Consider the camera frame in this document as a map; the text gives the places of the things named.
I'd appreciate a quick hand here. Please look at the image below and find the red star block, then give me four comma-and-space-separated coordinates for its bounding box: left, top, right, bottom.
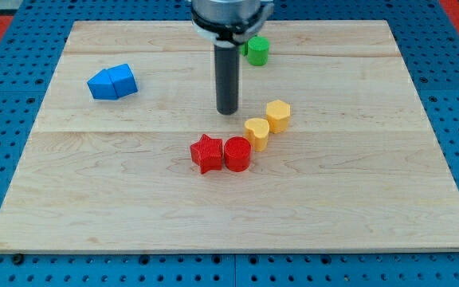
190, 134, 223, 174

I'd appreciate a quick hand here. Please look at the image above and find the yellow hexagon block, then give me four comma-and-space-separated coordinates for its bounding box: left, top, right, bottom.
265, 100, 291, 134

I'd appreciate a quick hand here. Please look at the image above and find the red cylinder block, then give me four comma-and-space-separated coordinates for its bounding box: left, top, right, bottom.
224, 136, 252, 172

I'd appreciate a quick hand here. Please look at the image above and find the yellow heart block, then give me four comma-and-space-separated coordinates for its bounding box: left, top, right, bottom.
244, 118, 270, 151

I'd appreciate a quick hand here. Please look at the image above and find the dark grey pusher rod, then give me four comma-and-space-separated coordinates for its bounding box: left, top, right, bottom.
214, 46, 240, 116

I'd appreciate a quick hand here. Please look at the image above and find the green cylinder block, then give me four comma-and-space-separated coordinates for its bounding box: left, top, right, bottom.
247, 36, 270, 66

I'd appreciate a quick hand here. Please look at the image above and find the wooden board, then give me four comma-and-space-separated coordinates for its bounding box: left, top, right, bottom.
0, 20, 459, 254

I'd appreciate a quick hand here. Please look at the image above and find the blue cube block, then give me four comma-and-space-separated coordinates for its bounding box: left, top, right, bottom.
108, 64, 138, 98

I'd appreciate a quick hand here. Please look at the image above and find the blue pentagon block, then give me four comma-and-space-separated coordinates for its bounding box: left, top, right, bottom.
87, 69, 118, 100

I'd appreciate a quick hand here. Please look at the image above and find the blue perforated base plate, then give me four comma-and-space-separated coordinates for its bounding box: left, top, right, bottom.
0, 1, 459, 286

